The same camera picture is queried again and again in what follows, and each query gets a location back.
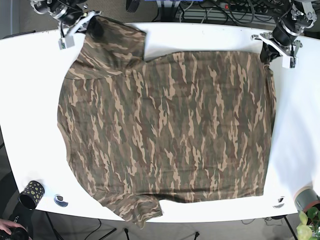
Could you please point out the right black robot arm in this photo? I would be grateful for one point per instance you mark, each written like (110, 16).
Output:
(72, 16)

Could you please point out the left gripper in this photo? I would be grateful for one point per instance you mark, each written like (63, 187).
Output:
(281, 42)

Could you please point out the grey tape roll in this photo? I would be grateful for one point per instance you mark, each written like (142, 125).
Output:
(305, 199)

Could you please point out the table cable grommet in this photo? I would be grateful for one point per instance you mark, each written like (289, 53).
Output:
(59, 200)
(279, 202)

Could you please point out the right table cable grommet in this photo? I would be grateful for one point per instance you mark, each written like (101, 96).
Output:
(279, 202)

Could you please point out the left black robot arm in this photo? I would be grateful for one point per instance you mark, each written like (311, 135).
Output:
(299, 14)

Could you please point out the black gold-dotted cup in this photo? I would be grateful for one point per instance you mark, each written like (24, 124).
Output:
(31, 195)

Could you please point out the person's hand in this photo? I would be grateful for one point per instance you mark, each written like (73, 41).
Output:
(6, 225)

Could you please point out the green potted plant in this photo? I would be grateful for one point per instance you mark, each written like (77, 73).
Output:
(309, 227)

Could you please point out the camouflage pattern T-shirt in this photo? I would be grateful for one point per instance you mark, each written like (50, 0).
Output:
(187, 127)

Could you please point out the left table cable grommet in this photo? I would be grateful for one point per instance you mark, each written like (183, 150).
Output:
(59, 200)

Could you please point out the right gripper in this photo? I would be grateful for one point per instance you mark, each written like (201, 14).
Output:
(85, 22)

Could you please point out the black camera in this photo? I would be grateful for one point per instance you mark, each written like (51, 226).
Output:
(18, 233)

